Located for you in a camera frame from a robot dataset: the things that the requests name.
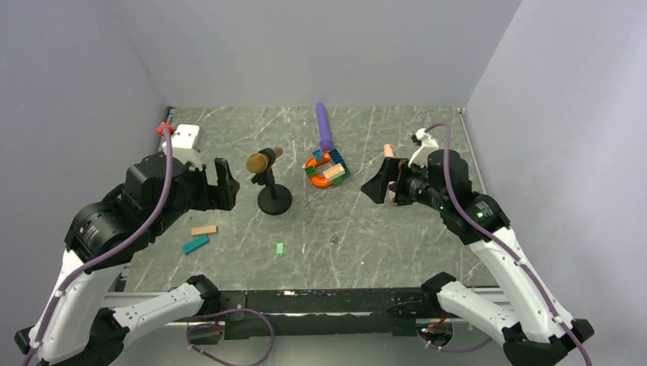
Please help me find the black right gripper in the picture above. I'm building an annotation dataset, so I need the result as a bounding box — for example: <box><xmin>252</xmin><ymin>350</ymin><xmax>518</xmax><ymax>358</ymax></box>
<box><xmin>361</xmin><ymin>156</ymin><xmax>449</xmax><ymax>211</ymax></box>

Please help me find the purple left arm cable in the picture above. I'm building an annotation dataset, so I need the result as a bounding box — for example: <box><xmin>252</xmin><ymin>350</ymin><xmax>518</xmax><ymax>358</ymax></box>
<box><xmin>20</xmin><ymin>124</ymin><xmax>175</xmax><ymax>366</ymax></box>

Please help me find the teal wooden block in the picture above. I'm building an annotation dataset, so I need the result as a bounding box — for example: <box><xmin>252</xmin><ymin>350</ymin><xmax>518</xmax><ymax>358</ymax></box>
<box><xmin>182</xmin><ymin>235</ymin><xmax>209</xmax><ymax>255</ymax></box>

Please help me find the beige wooden pestle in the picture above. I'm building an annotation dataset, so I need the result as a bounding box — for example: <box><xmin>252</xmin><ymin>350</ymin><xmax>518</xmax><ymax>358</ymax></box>
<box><xmin>383</xmin><ymin>144</ymin><xmax>394</xmax><ymax>158</ymax></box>

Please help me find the gold microphone on black stand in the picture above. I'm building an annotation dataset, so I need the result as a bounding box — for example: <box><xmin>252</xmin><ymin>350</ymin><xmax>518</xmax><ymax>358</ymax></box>
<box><xmin>246</xmin><ymin>147</ymin><xmax>292</xmax><ymax>216</ymax></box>

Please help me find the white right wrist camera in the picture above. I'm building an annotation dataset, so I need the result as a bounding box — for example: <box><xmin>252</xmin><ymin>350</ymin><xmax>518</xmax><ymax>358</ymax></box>
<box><xmin>408</xmin><ymin>128</ymin><xmax>439</xmax><ymax>168</ymax></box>

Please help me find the green plastic key tag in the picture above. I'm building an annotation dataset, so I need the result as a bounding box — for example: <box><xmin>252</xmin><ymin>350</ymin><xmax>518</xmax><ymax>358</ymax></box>
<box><xmin>275</xmin><ymin>241</ymin><xmax>285</xmax><ymax>258</ymax></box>

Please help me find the tan wooden block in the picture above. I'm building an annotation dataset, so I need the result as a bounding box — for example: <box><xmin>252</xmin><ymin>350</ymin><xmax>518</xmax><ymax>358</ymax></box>
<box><xmin>191</xmin><ymin>225</ymin><xmax>218</xmax><ymax>236</ymax></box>

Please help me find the black table front rail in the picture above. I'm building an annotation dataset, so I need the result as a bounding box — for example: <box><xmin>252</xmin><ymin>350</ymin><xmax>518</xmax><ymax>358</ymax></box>
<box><xmin>187</xmin><ymin>287</ymin><xmax>449</xmax><ymax>340</ymax></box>

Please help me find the aluminium frame rail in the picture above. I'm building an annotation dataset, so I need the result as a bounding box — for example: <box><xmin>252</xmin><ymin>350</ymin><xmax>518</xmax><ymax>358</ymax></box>
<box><xmin>101</xmin><ymin>290</ymin><xmax>511</xmax><ymax>324</ymax></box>

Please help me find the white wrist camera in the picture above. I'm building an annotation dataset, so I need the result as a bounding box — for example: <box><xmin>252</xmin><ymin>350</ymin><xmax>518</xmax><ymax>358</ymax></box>
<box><xmin>157</xmin><ymin>122</ymin><xmax>204</xmax><ymax>174</ymax></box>
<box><xmin>408</xmin><ymin>128</ymin><xmax>439</xmax><ymax>168</ymax></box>

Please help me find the purple cylinder toy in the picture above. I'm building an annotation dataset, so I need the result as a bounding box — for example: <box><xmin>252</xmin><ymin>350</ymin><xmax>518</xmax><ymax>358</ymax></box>
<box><xmin>316</xmin><ymin>102</ymin><xmax>335</xmax><ymax>151</ymax></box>

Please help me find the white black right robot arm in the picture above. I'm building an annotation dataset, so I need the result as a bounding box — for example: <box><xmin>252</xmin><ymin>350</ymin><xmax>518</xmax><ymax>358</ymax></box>
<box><xmin>361</xmin><ymin>149</ymin><xmax>594</xmax><ymax>365</ymax></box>

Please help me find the colourful toy block ring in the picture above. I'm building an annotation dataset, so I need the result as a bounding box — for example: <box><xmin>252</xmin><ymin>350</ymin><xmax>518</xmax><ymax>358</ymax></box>
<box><xmin>304</xmin><ymin>147</ymin><xmax>352</xmax><ymax>190</ymax></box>

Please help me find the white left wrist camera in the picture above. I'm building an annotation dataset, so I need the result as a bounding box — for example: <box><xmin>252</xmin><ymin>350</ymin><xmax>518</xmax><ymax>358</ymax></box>
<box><xmin>157</xmin><ymin>122</ymin><xmax>204</xmax><ymax>174</ymax></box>

